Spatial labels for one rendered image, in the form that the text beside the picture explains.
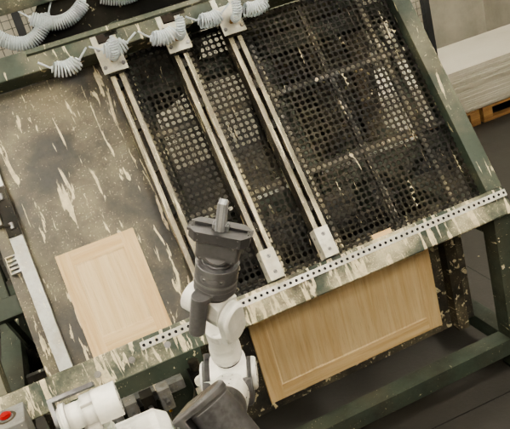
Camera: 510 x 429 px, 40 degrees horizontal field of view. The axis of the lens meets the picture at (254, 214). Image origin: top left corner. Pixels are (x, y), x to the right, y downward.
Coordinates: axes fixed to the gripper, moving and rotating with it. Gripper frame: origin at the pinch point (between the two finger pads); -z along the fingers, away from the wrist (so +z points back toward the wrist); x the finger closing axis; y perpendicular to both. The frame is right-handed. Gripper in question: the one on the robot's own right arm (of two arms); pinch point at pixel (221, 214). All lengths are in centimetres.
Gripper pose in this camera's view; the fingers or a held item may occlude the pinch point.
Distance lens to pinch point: 133.1
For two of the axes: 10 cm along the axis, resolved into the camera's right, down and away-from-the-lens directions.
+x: -9.8, -1.8, 0.9
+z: -1.0, 8.3, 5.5
